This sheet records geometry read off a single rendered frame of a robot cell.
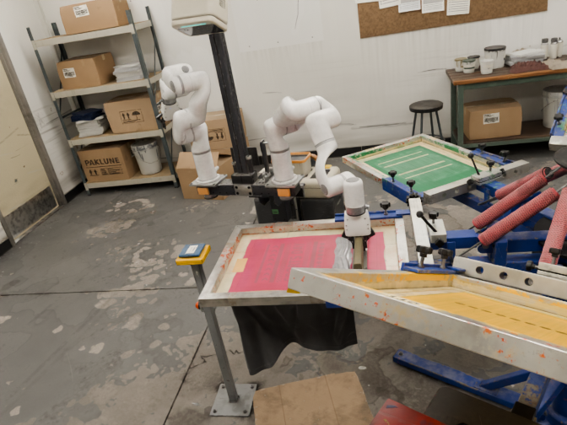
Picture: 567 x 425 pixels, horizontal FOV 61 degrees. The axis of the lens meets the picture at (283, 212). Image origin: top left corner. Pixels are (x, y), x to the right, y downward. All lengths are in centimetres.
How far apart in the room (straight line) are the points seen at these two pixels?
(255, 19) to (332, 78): 105
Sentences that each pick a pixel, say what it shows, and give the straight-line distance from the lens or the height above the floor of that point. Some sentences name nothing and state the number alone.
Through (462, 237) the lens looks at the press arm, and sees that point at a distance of 194.
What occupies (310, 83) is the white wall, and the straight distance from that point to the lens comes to 564.
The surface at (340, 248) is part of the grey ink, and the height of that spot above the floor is 96.
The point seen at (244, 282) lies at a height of 96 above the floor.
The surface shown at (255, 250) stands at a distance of 215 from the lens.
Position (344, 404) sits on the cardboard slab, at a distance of 268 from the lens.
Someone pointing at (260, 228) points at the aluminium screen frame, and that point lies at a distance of 227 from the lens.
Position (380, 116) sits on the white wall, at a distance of 570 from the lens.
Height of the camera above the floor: 201
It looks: 26 degrees down
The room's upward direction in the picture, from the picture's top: 10 degrees counter-clockwise
